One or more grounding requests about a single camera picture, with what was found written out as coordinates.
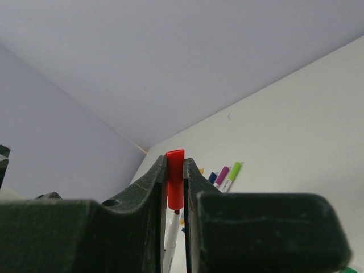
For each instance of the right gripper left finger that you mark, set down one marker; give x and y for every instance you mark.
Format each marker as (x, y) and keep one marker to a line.
(122, 234)

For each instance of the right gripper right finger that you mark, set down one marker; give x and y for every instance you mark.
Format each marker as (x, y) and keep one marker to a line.
(259, 232)

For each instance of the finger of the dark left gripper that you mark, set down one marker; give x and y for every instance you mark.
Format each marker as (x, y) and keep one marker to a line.
(49, 196)

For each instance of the red whiteboard marker pen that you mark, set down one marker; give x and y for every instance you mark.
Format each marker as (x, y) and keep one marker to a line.
(170, 241)

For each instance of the blue whiteboard marker pen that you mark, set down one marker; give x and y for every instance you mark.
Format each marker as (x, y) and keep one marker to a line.
(213, 177)

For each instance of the purple whiteboard marker pen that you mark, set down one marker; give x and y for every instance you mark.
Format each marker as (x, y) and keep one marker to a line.
(220, 178)

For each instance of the yellow whiteboard marker pen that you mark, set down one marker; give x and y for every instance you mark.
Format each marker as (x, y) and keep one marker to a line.
(233, 174)

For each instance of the red pen cap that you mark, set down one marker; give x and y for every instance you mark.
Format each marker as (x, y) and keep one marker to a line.
(175, 188)

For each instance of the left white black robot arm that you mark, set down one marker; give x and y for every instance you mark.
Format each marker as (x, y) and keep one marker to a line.
(9, 194)

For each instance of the dark green pen cap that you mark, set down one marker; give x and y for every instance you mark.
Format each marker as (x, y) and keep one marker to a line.
(349, 270)

